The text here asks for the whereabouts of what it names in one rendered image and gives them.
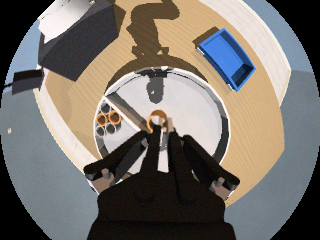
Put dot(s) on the bronze bushing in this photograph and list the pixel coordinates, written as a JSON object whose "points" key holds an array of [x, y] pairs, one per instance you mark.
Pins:
{"points": [[157, 113], [100, 119], [113, 119]]}

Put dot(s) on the blue plastic crate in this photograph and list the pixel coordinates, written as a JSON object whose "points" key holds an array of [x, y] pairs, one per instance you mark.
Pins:
{"points": [[228, 58]]}

